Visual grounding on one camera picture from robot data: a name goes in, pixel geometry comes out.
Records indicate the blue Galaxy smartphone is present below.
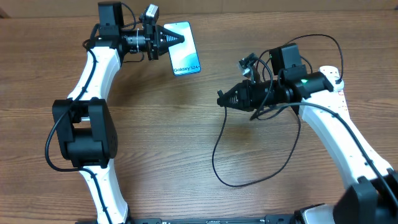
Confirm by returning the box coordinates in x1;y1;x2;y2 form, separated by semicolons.
164;21;201;76

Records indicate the black charging cable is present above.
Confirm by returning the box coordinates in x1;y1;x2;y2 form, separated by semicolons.
211;34;345;188

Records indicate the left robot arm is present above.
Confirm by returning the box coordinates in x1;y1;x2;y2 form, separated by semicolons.
45;1;185;223

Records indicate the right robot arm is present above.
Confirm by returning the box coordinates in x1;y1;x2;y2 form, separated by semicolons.
217;43;397;223

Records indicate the white charger plug adapter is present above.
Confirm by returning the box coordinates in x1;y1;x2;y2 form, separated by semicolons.
331;78;345;92

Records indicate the white power strip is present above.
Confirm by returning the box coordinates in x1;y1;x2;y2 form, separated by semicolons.
318;65;349;116

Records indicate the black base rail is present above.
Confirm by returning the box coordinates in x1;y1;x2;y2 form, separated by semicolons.
74;214;299;224

